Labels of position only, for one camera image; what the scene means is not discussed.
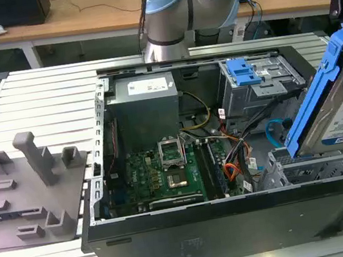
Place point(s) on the hard disk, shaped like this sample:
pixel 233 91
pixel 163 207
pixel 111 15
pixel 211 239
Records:
pixel 336 115

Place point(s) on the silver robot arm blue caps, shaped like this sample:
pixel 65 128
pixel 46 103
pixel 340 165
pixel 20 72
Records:
pixel 168 24

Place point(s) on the grey metal disk bay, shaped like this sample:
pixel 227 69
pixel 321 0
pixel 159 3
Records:
pixel 312 169

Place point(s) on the black RAM slot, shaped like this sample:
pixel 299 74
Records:
pixel 204 169

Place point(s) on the blue plastic drive latch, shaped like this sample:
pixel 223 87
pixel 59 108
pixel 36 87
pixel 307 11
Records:
pixel 242 71

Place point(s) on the grey metal drive cage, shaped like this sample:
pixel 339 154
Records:
pixel 245 100

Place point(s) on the RAM stick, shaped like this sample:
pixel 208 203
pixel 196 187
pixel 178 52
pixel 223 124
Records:
pixel 218 170

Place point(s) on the grey power supply unit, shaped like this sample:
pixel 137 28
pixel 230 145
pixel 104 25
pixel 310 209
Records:
pixel 146 113

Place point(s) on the CPU socket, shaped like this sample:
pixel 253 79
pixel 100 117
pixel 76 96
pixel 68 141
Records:
pixel 177 180

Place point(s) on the wooden desk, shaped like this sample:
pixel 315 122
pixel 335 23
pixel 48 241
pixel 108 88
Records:
pixel 83 22

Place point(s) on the black graphics card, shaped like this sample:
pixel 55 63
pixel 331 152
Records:
pixel 176 201

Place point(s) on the green motherboard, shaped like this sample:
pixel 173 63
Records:
pixel 146 175

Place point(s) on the black open PC case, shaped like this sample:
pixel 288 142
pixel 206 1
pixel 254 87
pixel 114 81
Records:
pixel 208 236

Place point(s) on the grey parts rack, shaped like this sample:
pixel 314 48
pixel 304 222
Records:
pixel 36 202

